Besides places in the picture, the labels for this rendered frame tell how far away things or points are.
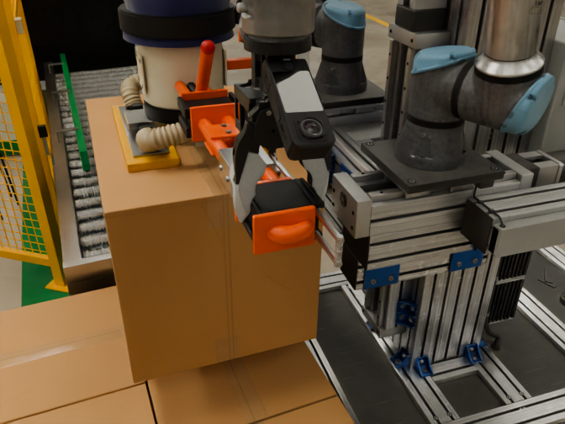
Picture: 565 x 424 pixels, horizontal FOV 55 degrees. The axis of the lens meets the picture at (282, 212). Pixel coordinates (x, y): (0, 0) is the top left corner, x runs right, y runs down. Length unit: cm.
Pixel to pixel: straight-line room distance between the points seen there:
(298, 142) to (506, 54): 58
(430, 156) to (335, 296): 105
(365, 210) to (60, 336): 86
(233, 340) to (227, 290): 13
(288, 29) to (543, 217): 83
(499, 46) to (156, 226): 66
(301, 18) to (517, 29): 52
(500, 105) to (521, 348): 116
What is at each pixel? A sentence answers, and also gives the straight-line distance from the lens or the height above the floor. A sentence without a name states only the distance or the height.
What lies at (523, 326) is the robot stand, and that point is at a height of 21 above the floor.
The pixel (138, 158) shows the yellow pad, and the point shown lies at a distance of 108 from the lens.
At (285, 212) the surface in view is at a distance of 61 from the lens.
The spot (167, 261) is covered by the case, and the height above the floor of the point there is 96.
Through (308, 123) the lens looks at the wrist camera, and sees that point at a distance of 53.
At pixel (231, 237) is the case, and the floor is 98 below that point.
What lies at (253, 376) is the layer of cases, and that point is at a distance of 135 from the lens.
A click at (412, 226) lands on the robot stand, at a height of 91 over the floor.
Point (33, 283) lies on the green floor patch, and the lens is 273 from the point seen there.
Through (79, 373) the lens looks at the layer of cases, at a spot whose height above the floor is 54.
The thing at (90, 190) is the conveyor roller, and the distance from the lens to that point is 221.
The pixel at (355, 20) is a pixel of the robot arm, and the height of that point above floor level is 124.
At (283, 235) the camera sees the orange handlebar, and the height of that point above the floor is 121.
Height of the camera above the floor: 154
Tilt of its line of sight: 31 degrees down
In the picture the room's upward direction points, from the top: straight up
